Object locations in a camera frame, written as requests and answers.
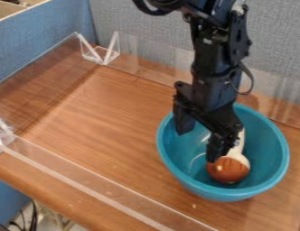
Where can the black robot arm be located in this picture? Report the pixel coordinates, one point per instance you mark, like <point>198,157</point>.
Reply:
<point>218,32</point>

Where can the clear acrylic corner bracket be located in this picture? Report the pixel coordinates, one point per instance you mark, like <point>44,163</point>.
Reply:
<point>98,54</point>

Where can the clear acrylic front barrier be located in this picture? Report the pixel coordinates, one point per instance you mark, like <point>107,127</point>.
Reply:
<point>123,199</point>

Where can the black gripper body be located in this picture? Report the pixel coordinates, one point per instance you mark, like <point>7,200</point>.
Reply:
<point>209,96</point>

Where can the red white-spotted toy mushroom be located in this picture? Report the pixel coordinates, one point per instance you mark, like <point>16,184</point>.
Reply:
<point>230,168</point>

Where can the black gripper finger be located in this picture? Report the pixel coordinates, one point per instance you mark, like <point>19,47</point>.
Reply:
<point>183,121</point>
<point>218,145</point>

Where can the clear acrylic barrier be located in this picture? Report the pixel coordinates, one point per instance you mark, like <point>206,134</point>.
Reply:
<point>166,64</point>
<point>123,199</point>

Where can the blue plastic bowl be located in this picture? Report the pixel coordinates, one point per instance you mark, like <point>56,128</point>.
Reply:
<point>265,148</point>

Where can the clear acrylic back barrier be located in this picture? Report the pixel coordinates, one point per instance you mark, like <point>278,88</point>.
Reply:
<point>166,64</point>

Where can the blue partition with wooden shelf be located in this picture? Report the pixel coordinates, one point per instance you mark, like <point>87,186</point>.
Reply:
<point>31,32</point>

